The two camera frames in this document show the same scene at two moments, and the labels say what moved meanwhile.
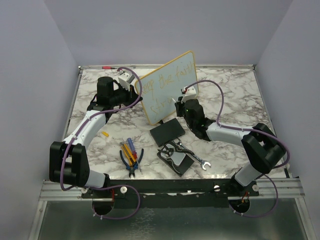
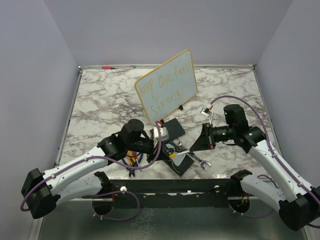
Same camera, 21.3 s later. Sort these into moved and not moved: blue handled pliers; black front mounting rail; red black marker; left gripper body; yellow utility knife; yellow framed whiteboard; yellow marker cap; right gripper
Moved: right gripper; yellow marker cap; left gripper body
Not moved: yellow framed whiteboard; yellow utility knife; black front mounting rail; blue handled pliers; red black marker
